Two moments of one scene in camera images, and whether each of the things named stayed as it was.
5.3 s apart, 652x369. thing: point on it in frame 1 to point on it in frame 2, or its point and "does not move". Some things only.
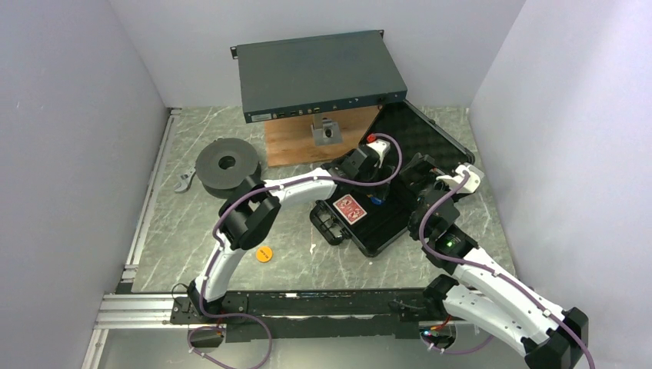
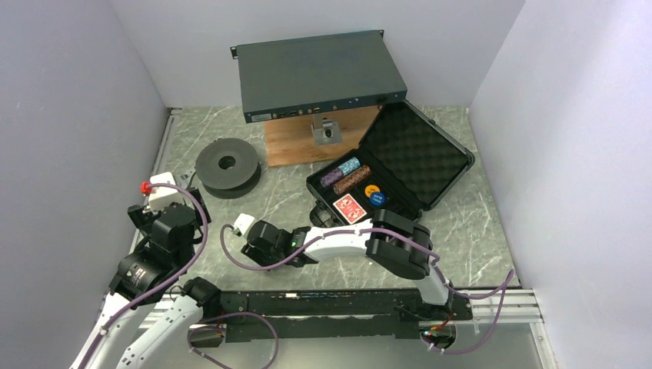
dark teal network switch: (298, 77) does not move
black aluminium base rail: (262, 317) does not move
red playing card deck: (350, 209) does not move
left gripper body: (367, 177) to (142, 219)
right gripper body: (411, 226) to (261, 257)
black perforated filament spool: (223, 164) does not move
